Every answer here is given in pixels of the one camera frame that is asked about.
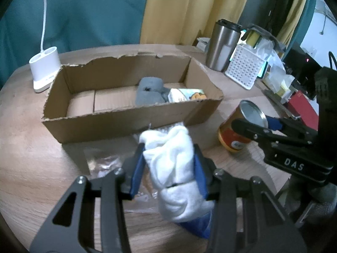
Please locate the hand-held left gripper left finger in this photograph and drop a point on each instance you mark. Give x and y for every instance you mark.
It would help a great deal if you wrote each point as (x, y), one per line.
(137, 171)

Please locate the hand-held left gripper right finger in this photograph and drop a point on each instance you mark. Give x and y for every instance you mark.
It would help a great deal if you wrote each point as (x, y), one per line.
(200, 172)

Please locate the bear print carton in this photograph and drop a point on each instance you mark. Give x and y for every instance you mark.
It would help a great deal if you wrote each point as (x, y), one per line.
(184, 95)

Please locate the yellow curtain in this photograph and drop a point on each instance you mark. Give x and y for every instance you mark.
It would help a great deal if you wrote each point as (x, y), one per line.
(197, 8)

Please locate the crumpled clear plastic bags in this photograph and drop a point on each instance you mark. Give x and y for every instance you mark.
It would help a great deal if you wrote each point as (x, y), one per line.
(276, 68)

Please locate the grey sock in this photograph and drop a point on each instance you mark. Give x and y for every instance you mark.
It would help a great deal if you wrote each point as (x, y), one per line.
(150, 92)

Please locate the yellow sponge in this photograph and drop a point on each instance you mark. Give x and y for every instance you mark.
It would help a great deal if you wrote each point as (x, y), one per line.
(253, 40)

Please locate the black device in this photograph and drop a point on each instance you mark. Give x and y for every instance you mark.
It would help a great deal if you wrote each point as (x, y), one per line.
(297, 66)

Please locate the white sock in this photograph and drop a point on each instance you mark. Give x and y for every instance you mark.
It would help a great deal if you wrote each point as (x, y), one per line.
(171, 163)

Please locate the cardboard box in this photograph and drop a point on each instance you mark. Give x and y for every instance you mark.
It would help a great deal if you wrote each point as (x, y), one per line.
(118, 121)

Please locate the steel tumbler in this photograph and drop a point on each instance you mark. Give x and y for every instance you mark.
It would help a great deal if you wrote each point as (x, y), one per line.
(221, 47)

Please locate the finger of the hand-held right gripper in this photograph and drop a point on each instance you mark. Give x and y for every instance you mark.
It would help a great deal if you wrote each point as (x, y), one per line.
(273, 122)
(250, 130)

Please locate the white paper box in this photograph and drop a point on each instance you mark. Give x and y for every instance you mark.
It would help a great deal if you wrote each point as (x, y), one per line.
(202, 43)

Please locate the clear snack packet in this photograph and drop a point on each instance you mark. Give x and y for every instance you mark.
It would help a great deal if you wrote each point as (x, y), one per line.
(102, 163)

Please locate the red box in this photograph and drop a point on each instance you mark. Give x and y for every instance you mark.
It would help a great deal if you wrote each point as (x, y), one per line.
(302, 105)

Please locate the teal curtain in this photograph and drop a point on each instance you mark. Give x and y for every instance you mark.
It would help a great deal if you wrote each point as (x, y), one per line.
(92, 13)

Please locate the white perforated basket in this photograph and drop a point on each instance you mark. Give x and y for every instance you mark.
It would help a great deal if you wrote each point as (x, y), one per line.
(243, 66)

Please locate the white desk lamp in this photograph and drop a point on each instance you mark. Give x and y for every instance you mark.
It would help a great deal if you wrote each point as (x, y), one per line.
(43, 66)

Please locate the orange tin can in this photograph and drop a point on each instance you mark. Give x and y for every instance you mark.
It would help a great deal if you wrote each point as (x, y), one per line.
(234, 137)

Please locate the blue tissue packet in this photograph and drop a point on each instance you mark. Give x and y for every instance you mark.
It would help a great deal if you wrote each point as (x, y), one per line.
(194, 226)

